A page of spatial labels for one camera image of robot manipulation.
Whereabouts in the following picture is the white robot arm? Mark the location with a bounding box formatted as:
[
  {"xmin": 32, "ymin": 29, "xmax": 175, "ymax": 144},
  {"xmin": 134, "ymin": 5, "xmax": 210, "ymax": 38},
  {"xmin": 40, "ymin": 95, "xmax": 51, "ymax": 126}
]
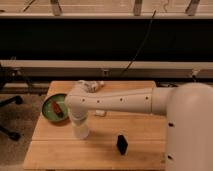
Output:
[{"xmin": 65, "ymin": 82, "xmax": 213, "ymax": 171}]

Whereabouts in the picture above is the black eraser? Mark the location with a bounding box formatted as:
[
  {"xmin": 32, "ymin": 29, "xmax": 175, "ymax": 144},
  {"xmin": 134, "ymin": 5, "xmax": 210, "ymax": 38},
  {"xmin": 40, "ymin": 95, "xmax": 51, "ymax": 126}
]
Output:
[{"xmin": 116, "ymin": 135, "xmax": 128, "ymax": 155}]

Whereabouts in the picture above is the white rectangular block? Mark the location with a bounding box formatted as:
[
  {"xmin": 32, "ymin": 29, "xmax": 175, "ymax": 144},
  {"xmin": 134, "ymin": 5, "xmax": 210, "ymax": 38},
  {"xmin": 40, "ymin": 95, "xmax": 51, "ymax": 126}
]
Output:
[{"xmin": 95, "ymin": 110, "xmax": 107, "ymax": 117}]

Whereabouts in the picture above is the red brown item in bowl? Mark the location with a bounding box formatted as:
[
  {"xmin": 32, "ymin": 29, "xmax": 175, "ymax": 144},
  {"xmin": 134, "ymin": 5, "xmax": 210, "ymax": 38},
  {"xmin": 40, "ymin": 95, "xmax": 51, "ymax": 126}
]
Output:
[{"xmin": 51, "ymin": 101, "xmax": 64, "ymax": 118}]

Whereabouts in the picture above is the green bowl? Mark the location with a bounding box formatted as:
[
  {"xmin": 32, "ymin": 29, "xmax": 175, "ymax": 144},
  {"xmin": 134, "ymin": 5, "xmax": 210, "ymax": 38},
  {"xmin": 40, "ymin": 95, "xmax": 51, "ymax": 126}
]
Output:
[{"xmin": 42, "ymin": 93, "xmax": 68, "ymax": 123}]

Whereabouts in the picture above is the black office chair base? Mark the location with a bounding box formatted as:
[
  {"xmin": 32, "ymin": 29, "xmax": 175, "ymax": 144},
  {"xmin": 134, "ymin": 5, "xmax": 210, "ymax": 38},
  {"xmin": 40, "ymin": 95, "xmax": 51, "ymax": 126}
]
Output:
[{"xmin": 0, "ymin": 63, "xmax": 24, "ymax": 142}]

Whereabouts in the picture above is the black hanging cable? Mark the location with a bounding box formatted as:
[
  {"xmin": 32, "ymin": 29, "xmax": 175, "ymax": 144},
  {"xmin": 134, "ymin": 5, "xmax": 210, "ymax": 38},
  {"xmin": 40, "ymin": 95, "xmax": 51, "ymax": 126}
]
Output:
[{"xmin": 120, "ymin": 9, "xmax": 157, "ymax": 76}]

